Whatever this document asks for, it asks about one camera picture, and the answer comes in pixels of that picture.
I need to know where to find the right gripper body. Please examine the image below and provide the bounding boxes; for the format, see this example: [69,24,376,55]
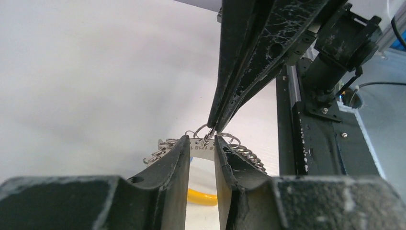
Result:
[285,0,382,111]

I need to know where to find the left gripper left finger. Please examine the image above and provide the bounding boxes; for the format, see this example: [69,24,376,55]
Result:
[128,135,191,230]

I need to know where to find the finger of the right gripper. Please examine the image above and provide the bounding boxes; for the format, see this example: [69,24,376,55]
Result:
[207,0,274,128]
[215,0,350,134]

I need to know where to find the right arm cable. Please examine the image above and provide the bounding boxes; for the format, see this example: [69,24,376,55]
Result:
[347,14,406,107]

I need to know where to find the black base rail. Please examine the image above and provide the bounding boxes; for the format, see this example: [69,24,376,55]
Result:
[276,57,384,176]

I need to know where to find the keyring bunch with coloured tags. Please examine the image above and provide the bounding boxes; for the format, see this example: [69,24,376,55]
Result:
[142,124,268,207]

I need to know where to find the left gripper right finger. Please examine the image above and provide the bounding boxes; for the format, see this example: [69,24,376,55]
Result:
[214,136,279,230]

